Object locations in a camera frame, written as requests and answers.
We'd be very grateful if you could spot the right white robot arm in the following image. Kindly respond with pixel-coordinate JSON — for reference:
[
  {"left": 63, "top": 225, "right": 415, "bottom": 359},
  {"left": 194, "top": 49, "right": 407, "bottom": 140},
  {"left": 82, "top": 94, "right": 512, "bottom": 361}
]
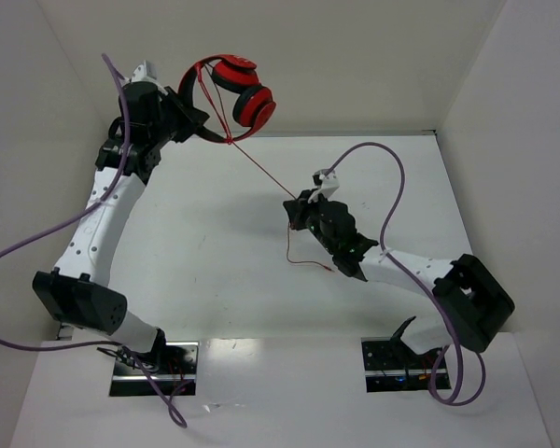
[{"left": 283, "top": 190, "right": 515, "bottom": 368}]

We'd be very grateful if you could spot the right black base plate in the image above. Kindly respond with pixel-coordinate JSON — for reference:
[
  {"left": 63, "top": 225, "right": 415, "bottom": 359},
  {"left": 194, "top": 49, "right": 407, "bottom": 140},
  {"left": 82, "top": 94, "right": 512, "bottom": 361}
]
[{"left": 361, "top": 338, "right": 441, "bottom": 393}]

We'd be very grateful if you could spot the red headphone cable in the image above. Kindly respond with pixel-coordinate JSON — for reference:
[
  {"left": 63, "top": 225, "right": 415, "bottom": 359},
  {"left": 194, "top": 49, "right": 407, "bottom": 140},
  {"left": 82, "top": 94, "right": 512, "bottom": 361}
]
[{"left": 195, "top": 64, "right": 335, "bottom": 274}]

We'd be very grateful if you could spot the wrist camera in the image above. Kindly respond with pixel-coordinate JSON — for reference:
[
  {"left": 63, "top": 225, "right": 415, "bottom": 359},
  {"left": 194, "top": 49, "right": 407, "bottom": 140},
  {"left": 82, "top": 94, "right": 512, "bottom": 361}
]
[
  {"left": 307, "top": 169, "right": 340, "bottom": 203},
  {"left": 130, "top": 60, "right": 158, "bottom": 84}
]

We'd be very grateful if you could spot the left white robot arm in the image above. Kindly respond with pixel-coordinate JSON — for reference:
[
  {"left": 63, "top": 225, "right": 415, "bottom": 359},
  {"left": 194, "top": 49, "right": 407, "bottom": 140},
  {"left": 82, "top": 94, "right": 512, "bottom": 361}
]
[{"left": 32, "top": 81, "right": 208, "bottom": 371}]

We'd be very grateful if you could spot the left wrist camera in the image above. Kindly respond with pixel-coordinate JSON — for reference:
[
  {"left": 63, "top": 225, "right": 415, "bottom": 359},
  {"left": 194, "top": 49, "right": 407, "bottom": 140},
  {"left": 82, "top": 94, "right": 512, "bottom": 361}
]
[{"left": 130, "top": 60, "right": 158, "bottom": 84}]

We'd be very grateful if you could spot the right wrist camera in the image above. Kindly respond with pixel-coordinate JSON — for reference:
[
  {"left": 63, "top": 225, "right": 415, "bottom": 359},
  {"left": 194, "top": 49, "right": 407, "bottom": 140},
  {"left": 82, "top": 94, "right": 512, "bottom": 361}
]
[{"left": 307, "top": 169, "right": 340, "bottom": 203}]

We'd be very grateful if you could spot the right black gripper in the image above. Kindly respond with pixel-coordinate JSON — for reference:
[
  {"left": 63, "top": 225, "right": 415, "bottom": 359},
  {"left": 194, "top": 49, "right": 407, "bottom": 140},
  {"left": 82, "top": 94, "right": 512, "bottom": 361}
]
[{"left": 284, "top": 189, "right": 339, "bottom": 255}]

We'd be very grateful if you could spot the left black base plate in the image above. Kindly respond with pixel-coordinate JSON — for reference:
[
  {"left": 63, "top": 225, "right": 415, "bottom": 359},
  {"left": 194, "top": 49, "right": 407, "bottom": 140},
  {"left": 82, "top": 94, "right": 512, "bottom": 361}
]
[{"left": 101, "top": 342, "right": 199, "bottom": 398}]

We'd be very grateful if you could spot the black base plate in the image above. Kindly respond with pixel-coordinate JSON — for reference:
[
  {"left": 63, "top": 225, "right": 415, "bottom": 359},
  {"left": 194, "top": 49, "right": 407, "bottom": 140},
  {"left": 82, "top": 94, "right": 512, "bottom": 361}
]
[
  {"left": 361, "top": 338, "right": 441, "bottom": 393},
  {"left": 101, "top": 342, "right": 199, "bottom": 398}
]

